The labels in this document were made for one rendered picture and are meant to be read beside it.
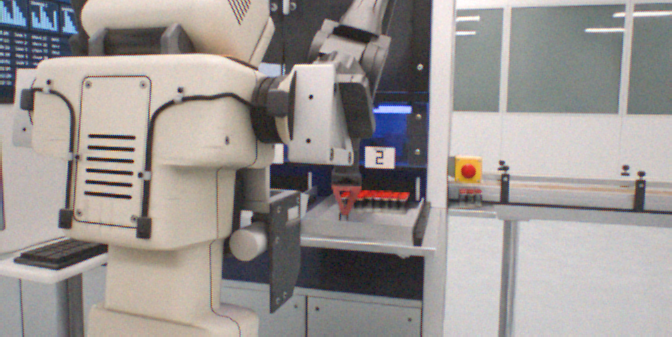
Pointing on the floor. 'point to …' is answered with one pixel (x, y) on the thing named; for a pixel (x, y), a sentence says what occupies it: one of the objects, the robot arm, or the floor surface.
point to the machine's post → (438, 137)
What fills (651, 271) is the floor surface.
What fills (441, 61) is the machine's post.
